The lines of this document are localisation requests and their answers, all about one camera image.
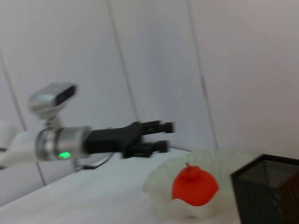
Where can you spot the black mesh pen holder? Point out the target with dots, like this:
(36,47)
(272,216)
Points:
(257,198)

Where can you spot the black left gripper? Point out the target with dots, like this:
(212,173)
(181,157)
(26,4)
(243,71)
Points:
(109,140)

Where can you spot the pale green glass fruit plate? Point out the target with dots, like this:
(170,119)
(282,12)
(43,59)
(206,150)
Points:
(161,182)

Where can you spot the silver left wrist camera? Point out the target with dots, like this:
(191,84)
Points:
(51,98)

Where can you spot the red knitted toy orange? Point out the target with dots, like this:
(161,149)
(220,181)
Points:
(196,186)

